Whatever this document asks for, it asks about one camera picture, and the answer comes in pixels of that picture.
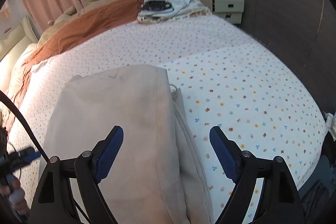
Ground beige zip jacket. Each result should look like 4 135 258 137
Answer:
43 65 214 223

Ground person left hand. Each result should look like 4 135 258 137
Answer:
1 174 30 217

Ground floral dotted white bedsheet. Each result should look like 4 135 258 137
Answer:
18 15 326 223

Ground white pillow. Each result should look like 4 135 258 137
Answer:
1 38 38 101

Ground dark chair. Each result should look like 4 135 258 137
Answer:
298 155 335 223

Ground white cloth on chair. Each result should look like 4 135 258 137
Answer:
325 113 336 141

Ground cream padded headboard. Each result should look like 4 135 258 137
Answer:
1 15 38 60

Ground rust orange quilt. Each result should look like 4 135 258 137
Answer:
11 0 143 108

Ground white bedside drawer cabinet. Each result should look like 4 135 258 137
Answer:
199 0 245 25

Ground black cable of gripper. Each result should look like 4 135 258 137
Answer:
0 90 91 224

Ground black cable bundle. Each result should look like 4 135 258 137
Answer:
140 0 174 13

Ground cream cloth under cables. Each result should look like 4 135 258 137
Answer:
137 0 211 24

